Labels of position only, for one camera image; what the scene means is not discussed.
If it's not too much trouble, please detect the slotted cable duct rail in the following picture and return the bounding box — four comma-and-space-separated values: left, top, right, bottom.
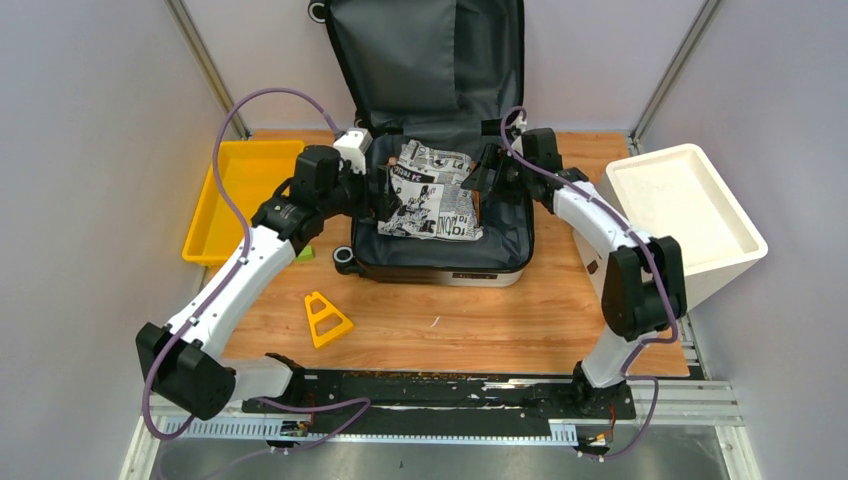
162, 417, 580, 447

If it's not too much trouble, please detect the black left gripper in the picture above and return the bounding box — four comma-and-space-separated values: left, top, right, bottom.
318, 160, 402, 222

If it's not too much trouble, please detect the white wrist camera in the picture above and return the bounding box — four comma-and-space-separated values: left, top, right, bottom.
332, 128, 373, 175
481, 112, 527, 149

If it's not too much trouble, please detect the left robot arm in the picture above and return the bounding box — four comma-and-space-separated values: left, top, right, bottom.
135, 142, 389, 420

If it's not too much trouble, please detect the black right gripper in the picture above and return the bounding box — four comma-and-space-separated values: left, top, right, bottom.
461, 144, 535, 206

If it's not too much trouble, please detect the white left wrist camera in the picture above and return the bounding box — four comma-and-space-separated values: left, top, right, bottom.
332, 128, 373, 175

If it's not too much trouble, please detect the white drawer storage box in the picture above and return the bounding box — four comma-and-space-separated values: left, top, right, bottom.
589, 143, 769, 318

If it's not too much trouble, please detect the yellow plastic tray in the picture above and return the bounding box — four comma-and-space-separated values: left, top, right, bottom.
181, 139, 307, 268

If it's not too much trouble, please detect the space astronaut hardshell suitcase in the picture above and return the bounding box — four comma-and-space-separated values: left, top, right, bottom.
323, 1, 535, 287

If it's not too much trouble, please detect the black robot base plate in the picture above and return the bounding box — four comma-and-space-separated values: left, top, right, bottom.
242, 369, 636, 437

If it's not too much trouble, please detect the small green block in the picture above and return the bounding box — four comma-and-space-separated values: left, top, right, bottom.
295, 245, 316, 262

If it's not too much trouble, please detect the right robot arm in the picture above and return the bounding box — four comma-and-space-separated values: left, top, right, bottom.
463, 127, 687, 418

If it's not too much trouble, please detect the newspaper print cloth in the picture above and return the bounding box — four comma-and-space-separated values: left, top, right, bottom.
377, 140, 483, 242

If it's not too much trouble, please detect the orange garment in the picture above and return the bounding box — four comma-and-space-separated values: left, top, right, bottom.
469, 190, 481, 228

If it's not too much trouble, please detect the yellow triangular plastic stand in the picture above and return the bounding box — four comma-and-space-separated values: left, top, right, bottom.
304, 291, 354, 350

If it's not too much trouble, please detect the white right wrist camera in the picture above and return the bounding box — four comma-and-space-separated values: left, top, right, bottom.
481, 112, 527, 149

